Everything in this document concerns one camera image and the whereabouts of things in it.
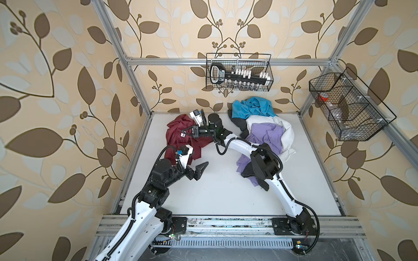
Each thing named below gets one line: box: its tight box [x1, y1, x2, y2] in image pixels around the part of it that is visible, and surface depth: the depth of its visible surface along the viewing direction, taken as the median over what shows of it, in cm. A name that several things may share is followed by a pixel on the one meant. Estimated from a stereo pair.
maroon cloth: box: [164, 114, 214, 166], surface depth 87 cm
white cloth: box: [246, 115, 297, 163], surface depth 98 cm
